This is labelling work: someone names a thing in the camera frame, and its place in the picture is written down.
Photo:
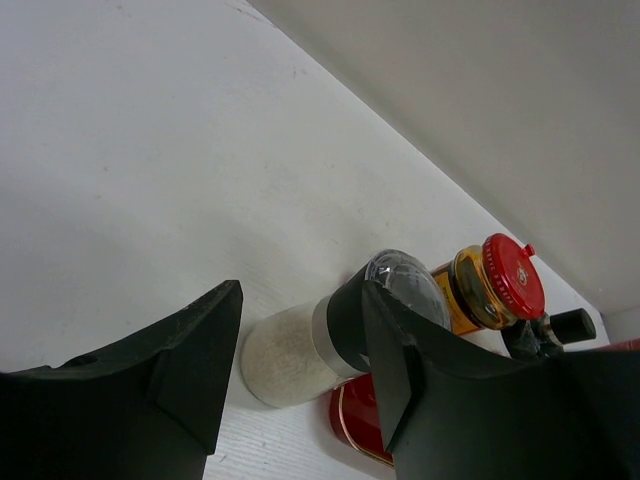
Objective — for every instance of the black-capped white bottle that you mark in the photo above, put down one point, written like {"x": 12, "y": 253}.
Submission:
{"x": 530, "y": 340}

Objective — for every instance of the silver-capped glass shaker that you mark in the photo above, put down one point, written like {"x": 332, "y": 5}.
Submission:
{"x": 300, "y": 353}

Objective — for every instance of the red-capped sauce jar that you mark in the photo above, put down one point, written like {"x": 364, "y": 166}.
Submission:
{"x": 491, "y": 286}

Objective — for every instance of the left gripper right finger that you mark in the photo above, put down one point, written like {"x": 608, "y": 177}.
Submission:
{"x": 449, "y": 409}

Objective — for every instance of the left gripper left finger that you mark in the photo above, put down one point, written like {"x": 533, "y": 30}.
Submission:
{"x": 148, "y": 406}

